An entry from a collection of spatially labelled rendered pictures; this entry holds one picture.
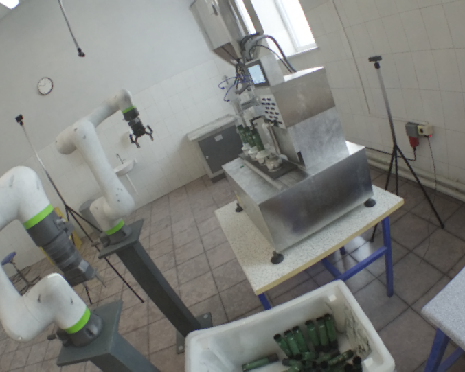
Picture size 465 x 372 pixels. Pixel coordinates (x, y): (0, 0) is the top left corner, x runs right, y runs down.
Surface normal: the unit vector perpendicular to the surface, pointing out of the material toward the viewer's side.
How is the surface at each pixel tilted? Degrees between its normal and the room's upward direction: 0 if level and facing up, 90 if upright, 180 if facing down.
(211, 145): 90
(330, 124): 90
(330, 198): 90
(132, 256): 90
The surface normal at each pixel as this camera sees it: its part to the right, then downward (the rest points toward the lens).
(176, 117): 0.25, 0.29
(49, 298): 0.64, 0.00
